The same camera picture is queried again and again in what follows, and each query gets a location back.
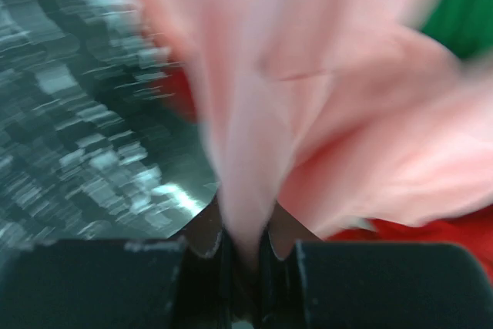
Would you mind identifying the salmon pink t shirt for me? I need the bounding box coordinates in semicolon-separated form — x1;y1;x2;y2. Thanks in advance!
130;0;493;264

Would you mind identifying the green t shirt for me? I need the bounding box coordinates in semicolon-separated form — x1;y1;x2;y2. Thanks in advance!
421;0;492;60

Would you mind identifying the red t shirt in bin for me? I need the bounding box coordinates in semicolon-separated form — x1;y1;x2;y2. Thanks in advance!
111;0;493;280

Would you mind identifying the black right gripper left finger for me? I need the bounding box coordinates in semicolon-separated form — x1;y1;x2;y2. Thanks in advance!
1;201;232;328

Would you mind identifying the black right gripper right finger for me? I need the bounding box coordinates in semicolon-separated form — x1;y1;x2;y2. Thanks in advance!
257;206;492;329

